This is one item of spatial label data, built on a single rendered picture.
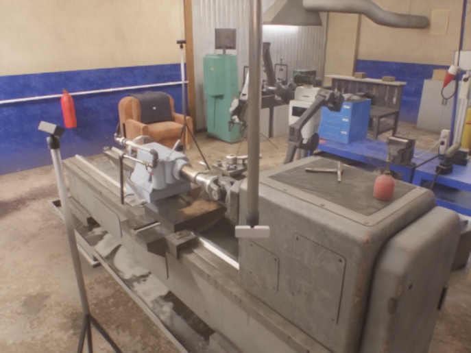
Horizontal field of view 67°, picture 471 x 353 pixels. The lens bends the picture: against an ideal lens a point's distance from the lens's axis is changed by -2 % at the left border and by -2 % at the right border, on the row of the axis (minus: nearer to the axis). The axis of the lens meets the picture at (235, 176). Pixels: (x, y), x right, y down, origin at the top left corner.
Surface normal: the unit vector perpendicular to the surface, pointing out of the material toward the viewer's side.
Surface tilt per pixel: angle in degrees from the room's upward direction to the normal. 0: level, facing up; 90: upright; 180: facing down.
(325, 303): 90
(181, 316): 0
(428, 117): 90
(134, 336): 0
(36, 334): 0
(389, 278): 90
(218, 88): 90
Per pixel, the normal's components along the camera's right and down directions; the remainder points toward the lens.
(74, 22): 0.66, 0.28
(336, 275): -0.75, 0.24
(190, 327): 0.00, -0.93
